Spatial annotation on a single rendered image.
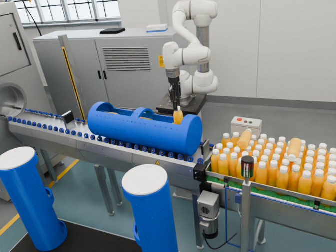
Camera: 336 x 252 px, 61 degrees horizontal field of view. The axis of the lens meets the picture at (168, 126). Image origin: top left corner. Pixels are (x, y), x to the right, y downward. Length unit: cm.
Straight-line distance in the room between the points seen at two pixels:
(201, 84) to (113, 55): 171
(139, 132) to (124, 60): 186
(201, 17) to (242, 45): 239
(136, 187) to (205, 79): 111
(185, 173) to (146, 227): 47
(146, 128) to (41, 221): 116
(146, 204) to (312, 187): 94
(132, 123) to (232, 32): 280
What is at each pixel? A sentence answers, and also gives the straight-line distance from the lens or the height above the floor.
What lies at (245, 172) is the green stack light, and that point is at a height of 119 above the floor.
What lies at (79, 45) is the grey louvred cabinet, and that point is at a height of 135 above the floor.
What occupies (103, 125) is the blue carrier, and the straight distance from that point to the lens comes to 224.
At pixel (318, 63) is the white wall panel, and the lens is 457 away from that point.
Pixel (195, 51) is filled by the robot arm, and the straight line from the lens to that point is 174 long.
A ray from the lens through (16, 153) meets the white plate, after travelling 243.
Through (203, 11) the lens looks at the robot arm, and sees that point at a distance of 219.
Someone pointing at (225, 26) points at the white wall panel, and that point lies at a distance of 451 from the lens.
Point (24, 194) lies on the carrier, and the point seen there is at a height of 79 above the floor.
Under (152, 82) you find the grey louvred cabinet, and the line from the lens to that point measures 368.
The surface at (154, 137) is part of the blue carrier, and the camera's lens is 198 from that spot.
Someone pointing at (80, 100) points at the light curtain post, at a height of 106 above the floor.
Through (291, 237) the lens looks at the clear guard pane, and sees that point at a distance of 191.
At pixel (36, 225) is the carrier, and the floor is 46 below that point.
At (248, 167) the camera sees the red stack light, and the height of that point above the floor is 123.
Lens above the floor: 214
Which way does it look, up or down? 29 degrees down
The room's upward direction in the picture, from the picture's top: 7 degrees counter-clockwise
